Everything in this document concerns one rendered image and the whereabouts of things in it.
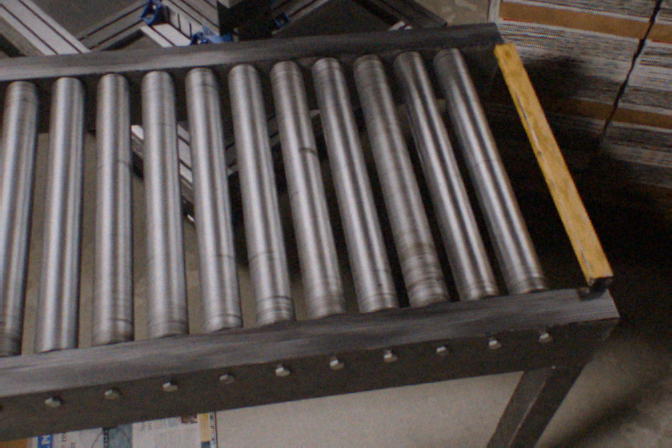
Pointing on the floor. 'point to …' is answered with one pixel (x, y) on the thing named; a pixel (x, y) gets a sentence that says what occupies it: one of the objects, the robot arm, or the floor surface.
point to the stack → (590, 71)
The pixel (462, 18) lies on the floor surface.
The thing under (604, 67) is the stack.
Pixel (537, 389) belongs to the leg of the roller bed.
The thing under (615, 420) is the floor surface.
